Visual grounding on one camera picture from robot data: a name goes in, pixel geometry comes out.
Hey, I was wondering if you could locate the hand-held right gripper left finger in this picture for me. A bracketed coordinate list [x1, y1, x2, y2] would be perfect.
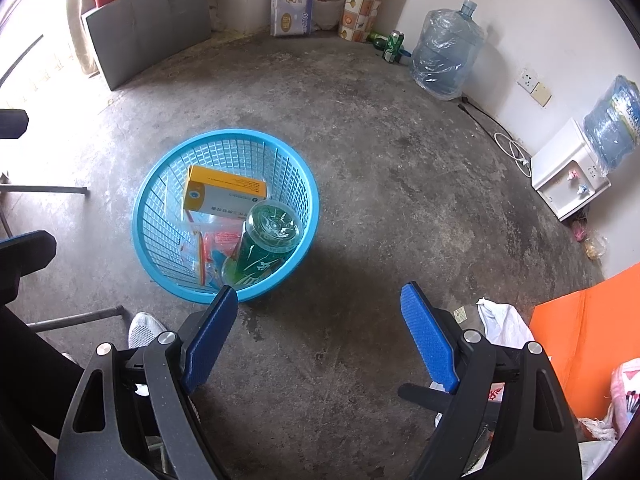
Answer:
[54, 285, 239, 480]

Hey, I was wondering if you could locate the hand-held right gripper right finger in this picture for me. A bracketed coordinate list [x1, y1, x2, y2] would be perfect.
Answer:
[400, 281, 582, 480]

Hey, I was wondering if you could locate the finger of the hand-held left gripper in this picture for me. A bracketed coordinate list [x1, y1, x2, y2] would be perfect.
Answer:
[0, 108, 30, 140]
[0, 230, 58, 306]

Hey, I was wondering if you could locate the clear zip bag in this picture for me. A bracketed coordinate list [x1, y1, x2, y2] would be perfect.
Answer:
[182, 210, 247, 287]

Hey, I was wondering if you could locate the green plastic bottle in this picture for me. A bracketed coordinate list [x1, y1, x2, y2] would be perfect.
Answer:
[220, 200, 305, 289]

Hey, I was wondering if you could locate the blue plastic basket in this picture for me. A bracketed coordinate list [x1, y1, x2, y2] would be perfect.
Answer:
[132, 129, 321, 306]

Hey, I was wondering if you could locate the yellow cardboard box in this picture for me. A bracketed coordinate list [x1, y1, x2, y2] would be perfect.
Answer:
[182, 164, 269, 219]

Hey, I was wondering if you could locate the metal table leg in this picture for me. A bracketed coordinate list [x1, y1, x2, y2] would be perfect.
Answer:
[0, 184, 90, 197]
[25, 304, 125, 332]

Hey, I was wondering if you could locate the white shoe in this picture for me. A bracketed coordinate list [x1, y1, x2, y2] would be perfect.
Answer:
[128, 311, 169, 397]

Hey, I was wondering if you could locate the beige curtain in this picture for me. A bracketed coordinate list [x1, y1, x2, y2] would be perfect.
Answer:
[64, 0, 102, 77]

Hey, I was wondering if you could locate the person's black trouser leg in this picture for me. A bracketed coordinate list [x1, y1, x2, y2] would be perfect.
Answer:
[0, 304, 87, 466]

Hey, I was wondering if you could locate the orange mat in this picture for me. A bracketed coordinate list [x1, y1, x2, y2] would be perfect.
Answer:
[528, 262, 640, 422]

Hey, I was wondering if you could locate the grey cabinet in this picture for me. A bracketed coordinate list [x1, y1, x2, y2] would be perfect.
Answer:
[82, 0, 212, 92]

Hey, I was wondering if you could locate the small clear snack bag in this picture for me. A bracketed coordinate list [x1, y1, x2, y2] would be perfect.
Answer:
[572, 220, 609, 261]

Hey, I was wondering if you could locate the pink printed bag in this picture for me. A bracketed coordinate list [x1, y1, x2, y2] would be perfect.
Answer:
[609, 357, 640, 437]

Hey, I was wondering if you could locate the white water dispenser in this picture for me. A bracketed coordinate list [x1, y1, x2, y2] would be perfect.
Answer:
[530, 117, 612, 222]

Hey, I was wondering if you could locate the full blue water jug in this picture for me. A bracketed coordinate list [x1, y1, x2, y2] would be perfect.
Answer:
[583, 74, 640, 177]

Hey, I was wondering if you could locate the empty blue water jug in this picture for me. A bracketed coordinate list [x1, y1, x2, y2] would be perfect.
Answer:
[409, 0, 487, 101]

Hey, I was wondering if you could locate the green drink can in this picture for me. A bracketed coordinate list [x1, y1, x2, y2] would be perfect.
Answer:
[383, 30, 405, 64]

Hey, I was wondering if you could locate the white waste bin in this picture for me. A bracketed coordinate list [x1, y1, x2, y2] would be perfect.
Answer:
[315, 0, 346, 31]

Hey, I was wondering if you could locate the patterned wallpaper roll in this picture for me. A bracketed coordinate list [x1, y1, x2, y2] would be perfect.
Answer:
[338, 0, 394, 44]

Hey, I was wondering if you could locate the white cable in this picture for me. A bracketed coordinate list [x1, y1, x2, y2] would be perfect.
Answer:
[494, 132, 534, 179]

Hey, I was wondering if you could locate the black cable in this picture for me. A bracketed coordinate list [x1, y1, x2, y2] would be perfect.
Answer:
[457, 95, 522, 147]

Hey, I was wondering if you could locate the beige wall switch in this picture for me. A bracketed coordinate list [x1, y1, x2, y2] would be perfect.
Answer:
[529, 81, 553, 108]

